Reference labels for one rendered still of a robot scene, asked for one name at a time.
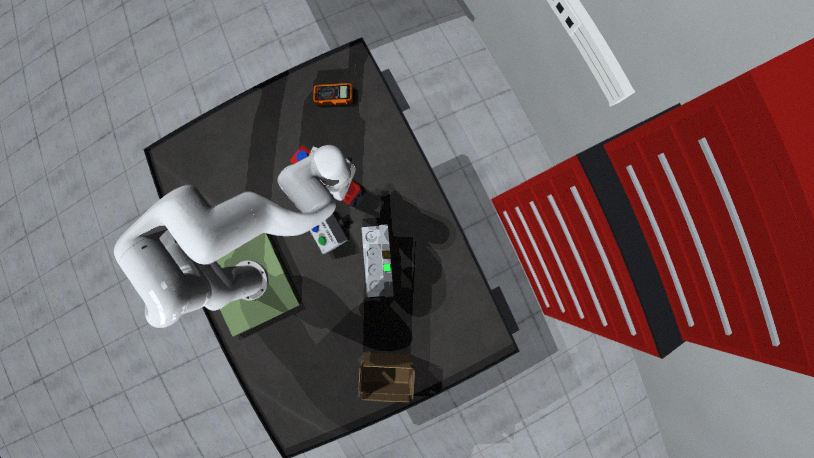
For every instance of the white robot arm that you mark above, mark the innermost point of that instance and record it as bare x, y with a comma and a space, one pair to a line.
206, 234

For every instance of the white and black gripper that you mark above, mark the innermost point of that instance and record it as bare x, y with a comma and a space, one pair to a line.
339, 193

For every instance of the orange digital multimeter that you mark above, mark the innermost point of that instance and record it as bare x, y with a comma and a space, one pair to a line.
332, 94

